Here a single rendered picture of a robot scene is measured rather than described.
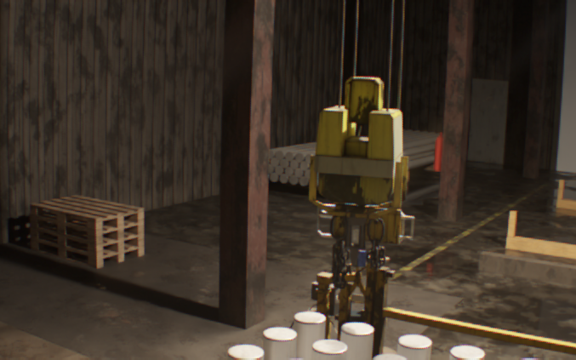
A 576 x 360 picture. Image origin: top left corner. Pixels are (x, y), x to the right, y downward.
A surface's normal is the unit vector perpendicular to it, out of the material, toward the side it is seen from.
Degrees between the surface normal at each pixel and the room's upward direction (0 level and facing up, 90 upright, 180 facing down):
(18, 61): 90
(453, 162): 90
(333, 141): 90
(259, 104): 90
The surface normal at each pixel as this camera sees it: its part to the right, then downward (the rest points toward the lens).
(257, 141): 0.86, 0.12
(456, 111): -0.51, 0.12
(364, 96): -0.25, 0.15
